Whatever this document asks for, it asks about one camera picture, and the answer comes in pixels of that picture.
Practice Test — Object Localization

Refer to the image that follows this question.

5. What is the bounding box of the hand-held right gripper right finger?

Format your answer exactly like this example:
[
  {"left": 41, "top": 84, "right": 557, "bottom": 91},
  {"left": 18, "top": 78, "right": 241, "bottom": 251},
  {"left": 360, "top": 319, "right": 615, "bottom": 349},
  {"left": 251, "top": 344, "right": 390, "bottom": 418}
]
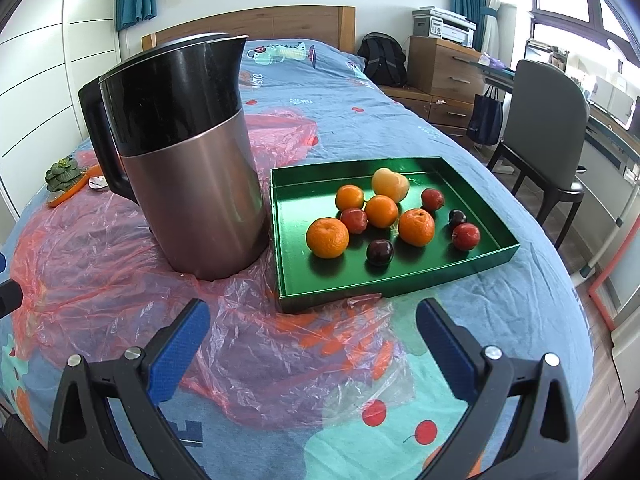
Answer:
[{"left": 415, "top": 297, "right": 581, "bottom": 480}]

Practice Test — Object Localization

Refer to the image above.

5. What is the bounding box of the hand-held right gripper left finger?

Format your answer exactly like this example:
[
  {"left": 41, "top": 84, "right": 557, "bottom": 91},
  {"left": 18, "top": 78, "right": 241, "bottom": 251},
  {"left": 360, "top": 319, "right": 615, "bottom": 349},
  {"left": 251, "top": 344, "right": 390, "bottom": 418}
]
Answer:
[{"left": 47, "top": 298, "right": 212, "bottom": 480}]

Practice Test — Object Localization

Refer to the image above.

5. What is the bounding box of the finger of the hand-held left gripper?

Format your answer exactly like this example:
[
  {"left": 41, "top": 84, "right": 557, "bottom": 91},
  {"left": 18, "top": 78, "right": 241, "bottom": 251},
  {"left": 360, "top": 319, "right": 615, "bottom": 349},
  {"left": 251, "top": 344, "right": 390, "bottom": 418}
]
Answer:
[{"left": 0, "top": 280, "right": 24, "bottom": 320}]

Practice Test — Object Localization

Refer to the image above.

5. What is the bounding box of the green metal tray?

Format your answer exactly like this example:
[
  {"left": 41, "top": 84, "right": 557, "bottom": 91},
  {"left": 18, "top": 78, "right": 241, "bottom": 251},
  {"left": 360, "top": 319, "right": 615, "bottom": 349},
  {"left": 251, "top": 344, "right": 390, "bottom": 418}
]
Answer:
[{"left": 270, "top": 156, "right": 521, "bottom": 315}]

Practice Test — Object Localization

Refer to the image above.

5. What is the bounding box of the smooth orange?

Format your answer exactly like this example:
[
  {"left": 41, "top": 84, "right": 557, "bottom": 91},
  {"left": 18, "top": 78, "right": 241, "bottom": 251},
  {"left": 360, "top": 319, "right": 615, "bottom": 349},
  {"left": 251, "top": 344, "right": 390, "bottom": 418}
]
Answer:
[{"left": 364, "top": 195, "right": 399, "bottom": 230}]

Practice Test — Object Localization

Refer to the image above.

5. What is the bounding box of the red apple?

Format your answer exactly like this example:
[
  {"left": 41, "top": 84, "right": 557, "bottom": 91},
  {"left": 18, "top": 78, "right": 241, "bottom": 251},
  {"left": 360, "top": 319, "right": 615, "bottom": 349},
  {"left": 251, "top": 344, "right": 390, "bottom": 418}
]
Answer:
[{"left": 340, "top": 207, "right": 369, "bottom": 235}]

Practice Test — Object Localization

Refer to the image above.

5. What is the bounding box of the large wrinkled orange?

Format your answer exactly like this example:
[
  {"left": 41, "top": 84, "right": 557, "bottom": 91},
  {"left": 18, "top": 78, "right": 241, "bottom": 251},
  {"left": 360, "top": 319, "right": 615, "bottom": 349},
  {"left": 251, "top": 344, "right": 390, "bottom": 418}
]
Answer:
[{"left": 306, "top": 217, "right": 350, "bottom": 260}]

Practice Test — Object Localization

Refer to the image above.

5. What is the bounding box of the yellow peach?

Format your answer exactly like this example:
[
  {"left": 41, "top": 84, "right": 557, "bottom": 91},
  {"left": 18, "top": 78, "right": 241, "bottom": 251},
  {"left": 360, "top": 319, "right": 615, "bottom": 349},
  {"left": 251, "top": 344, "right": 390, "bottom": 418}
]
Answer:
[{"left": 371, "top": 168, "right": 411, "bottom": 204}]

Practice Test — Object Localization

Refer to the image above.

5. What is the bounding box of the small orange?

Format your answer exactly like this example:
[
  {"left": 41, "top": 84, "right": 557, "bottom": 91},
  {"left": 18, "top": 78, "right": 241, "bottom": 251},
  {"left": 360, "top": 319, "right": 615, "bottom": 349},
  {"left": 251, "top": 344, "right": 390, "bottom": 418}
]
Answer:
[{"left": 335, "top": 185, "right": 365, "bottom": 212}]

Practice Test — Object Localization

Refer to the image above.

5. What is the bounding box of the pink plastic sheet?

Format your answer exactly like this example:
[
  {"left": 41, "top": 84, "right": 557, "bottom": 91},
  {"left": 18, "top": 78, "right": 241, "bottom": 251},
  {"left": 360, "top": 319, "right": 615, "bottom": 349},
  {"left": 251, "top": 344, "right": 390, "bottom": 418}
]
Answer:
[{"left": 10, "top": 107, "right": 416, "bottom": 431}]

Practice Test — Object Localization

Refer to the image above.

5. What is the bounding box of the orange oval dish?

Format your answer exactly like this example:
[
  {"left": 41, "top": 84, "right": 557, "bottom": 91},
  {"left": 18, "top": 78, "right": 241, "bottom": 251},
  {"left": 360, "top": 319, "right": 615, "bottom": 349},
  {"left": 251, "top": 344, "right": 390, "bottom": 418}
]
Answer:
[{"left": 47, "top": 162, "right": 103, "bottom": 208}]

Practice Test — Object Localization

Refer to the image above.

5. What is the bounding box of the green rosette vegetable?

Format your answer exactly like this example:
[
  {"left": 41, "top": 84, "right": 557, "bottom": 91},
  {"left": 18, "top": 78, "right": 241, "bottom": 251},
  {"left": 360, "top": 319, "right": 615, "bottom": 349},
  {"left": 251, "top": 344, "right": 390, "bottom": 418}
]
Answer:
[{"left": 45, "top": 156, "right": 81, "bottom": 193}]

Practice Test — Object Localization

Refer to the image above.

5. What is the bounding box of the brown metal electric kettle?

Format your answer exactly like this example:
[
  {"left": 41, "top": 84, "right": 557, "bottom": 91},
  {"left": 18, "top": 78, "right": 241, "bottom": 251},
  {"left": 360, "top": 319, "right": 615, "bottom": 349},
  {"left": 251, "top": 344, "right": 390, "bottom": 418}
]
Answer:
[{"left": 78, "top": 32, "right": 271, "bottom": 282}]

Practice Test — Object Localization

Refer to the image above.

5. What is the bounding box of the dark blue tote bag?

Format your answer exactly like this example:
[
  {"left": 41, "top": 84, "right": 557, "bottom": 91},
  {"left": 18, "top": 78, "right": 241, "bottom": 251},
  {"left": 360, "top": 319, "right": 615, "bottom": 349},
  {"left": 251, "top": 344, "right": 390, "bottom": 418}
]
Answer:
[{"left": 466, "top": 85, "right": 503, "bottom": 146}]

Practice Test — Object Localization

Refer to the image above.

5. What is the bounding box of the white wardrobe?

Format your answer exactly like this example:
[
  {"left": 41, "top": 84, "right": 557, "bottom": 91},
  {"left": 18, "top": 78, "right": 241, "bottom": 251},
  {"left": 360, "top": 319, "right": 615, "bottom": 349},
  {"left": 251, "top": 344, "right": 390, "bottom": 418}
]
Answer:
[{"left": 0, "top": 0, "right": 123, "bottom": 221}]

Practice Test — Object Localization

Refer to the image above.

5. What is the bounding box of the low wooden nightstand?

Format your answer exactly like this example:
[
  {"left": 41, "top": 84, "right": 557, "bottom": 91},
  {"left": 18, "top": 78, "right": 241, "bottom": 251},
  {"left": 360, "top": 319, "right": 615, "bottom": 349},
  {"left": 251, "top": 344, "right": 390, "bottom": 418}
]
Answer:
[{"left": 380, "top": 85, "right": 476, "bottom": 136}]

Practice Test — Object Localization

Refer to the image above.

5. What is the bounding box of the grey chair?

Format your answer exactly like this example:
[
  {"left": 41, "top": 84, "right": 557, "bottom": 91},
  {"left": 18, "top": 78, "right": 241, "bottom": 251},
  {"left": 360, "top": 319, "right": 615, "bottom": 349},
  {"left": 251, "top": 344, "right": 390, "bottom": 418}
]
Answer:
[{"left": 487, "top": 59, "right": 592, "bottom": 251}]

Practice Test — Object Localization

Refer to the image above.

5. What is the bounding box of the wooden drawer cabinet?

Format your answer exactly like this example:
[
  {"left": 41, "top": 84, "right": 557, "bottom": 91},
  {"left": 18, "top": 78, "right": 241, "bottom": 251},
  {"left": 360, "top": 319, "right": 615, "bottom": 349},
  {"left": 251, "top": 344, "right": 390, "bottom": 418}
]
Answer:
[{"left": 407, "top": 35, "right": 488, "bottom": 106}]

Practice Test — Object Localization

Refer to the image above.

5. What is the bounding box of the glass desk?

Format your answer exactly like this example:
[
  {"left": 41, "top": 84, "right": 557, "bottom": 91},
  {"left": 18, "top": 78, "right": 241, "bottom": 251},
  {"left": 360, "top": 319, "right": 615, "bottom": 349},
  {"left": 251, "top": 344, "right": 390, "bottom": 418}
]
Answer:
[{"left": 470, "top": 57, "right": 526, "bottom": 93}]

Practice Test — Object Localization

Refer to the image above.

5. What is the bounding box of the black backpack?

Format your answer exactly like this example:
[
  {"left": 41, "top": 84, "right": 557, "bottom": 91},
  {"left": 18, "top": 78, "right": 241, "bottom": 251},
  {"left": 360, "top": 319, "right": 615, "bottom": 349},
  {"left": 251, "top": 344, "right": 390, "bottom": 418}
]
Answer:
[{"left": 356, "top": 32, "right": 408, "bottom": 87}]

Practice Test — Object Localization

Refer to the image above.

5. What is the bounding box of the white printer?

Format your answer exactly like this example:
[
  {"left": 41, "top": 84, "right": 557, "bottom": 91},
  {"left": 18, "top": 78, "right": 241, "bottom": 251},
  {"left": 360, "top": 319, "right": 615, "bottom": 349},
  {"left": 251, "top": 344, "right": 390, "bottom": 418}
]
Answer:
[{"left": 412, "top": 6, "right": 478, "bottom": 48}]

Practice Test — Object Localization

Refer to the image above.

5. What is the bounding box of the wooden headboard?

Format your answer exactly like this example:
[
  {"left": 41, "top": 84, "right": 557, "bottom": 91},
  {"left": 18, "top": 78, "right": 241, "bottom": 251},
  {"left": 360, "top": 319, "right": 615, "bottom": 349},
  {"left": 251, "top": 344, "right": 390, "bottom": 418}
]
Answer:
[{"left": 141, "top": 6, "right": 357, "bottom": 53}]

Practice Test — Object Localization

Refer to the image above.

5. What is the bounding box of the teal and white curtain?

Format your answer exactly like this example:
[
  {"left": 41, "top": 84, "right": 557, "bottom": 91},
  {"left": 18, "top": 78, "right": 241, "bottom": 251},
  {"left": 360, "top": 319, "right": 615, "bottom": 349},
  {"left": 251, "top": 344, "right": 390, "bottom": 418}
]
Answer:
[{"left": 450, "top": 0, "right": 501, "bottom": 53}]

